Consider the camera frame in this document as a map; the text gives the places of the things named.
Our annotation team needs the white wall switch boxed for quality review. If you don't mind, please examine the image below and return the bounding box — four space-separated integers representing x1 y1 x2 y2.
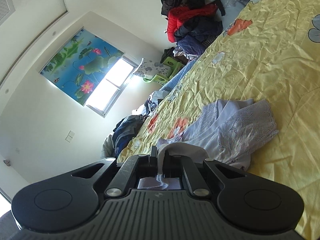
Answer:
65 131 75 142

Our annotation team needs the blue knitted blanket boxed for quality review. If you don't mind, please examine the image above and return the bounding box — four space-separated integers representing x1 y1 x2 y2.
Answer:
159 56 199 92

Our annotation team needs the red and navy jackets pile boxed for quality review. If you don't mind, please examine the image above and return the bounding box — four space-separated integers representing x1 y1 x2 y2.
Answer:
161 0 256 56

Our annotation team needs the floral pillow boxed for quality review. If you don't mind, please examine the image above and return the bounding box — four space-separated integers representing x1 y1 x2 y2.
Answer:
133 58 164 80

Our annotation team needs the lotus flower roller blind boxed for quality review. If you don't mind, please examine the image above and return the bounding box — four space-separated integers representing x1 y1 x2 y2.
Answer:
40 28 124 106

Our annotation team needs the yellow carrot-print bedsheet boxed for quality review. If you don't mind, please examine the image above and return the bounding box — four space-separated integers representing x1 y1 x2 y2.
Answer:
118 0 319 239

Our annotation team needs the window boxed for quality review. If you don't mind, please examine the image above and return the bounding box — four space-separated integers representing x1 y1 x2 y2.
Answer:
85 57 138 118

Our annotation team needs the dark folded clothes pile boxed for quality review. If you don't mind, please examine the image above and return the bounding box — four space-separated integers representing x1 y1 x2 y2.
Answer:
112 115 147 158

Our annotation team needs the white crumpled cloth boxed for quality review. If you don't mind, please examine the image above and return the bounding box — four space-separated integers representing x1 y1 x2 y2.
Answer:
142 90 169 116

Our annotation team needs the light floral quilt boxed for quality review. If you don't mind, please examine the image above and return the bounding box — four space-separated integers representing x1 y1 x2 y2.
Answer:
101 133 119 158

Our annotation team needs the lavender long-sleeve shirt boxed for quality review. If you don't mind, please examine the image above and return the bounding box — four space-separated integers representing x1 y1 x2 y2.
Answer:
138 99 278 190

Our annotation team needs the green plastic stool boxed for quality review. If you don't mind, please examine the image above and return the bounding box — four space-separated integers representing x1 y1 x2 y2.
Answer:
143 57 184 85

